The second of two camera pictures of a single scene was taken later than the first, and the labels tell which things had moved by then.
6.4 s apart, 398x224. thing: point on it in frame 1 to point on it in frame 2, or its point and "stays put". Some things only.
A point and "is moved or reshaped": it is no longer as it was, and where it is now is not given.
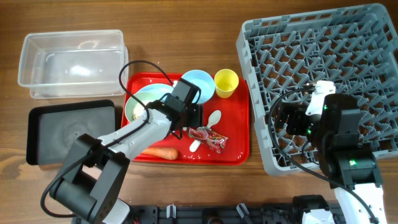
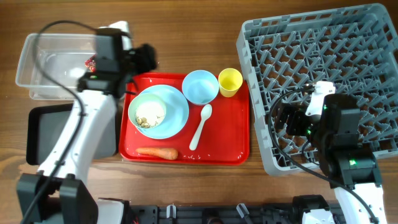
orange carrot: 165,153 stays put
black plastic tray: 51,129 stays put
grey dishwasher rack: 356,48 stays put
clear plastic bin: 73,64 stays put
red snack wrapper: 211,138 to 91,63
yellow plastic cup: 226,82 is moved or reshaped
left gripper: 193,116 to 144,58
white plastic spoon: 214,117 to 206,113
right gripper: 288,117 stays put
